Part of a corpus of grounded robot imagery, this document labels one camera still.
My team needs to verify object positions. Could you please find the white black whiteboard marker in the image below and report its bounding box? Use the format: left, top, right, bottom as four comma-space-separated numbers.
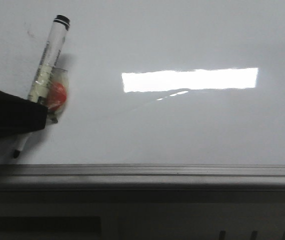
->
12, 14, 71, 159

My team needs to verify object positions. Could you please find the white whiteboard with aluminium frame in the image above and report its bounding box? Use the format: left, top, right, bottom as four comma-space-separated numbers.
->
0, 0, 285, 191

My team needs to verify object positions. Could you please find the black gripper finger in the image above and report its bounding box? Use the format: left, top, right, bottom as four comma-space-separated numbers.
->
0, 90, 48, 139

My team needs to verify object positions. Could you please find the red magnet taped to marker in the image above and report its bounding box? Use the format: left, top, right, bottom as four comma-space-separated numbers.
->
45, 67, 69, 124

